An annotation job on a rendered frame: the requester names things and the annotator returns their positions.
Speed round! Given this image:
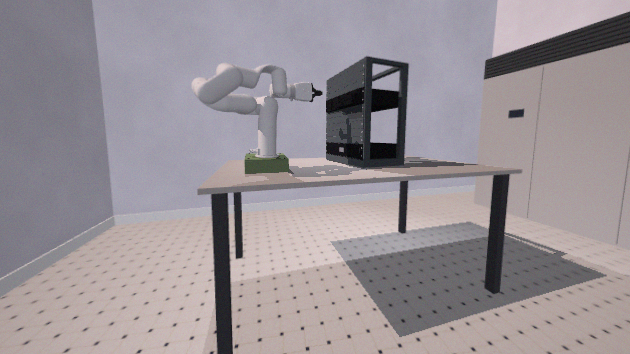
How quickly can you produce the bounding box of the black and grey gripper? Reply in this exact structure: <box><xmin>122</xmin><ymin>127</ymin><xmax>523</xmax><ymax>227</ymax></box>
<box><xmin>294</xmin><ymin>83</ymin><xmax>323</xmax><ymax>102</ymax></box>

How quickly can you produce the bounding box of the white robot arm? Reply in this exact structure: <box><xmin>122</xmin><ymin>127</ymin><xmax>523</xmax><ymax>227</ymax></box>
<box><xmin>192</xmin><ymin>63</ymin><xmax>296</xmax><ymax>158</ymax></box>

